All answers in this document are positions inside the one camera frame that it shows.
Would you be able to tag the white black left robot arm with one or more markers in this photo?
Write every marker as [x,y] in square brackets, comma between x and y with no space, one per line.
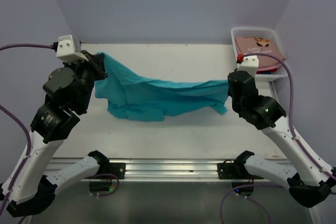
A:
[29,191]

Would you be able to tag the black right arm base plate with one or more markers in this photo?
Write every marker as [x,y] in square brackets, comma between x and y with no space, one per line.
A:
[229,170]

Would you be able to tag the pink printed folded t shirt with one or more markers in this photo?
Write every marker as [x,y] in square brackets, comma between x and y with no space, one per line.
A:
[249,45]

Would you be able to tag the white plastic basket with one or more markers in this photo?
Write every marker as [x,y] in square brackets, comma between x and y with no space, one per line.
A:
[265,33]

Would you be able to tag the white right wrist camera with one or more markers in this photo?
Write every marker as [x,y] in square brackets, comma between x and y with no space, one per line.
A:
[249,64]

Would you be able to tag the light pink folded t shirt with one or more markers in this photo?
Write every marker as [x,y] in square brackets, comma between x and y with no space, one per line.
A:
[278,65]

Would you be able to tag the red folded t shirt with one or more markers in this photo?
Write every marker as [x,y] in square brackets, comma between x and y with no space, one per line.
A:
[267,71]

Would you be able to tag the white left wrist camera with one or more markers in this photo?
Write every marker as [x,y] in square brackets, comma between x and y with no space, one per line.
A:
[69,49]

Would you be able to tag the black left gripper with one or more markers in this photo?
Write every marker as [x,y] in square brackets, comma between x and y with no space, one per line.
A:
[96,62]

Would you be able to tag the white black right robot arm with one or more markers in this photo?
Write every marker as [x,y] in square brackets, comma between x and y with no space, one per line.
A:
[309,179]

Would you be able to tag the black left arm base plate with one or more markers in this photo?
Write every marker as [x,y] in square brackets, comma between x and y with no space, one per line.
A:
[116,168]

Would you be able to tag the turquoise t shirt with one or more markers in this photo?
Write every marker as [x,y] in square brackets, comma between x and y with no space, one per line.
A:
[132,97]

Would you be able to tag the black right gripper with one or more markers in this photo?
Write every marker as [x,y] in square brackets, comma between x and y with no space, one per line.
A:
[229,92]

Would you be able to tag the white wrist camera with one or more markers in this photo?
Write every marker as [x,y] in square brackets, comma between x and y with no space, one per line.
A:
[69,49]
[249,64]

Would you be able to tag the aluminium mounting rail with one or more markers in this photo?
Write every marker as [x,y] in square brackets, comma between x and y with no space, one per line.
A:
[170,170]

